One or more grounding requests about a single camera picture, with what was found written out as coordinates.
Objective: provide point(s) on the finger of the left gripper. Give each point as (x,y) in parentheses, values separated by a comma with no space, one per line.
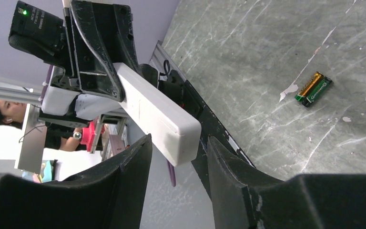
(83,16)
(114,22)

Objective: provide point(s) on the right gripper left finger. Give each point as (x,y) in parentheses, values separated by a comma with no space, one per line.
(109,195)

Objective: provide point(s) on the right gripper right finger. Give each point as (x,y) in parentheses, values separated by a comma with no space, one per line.
(246,198)

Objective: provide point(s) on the white remote control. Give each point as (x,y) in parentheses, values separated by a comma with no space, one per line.
(174,131)

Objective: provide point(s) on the green AA battery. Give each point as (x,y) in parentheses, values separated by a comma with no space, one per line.
(317,91)

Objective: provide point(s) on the gold AA battery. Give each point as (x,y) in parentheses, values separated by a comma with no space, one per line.
(303,93)

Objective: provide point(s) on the aluminium rail right edge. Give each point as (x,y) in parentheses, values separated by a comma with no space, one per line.
(159,55)

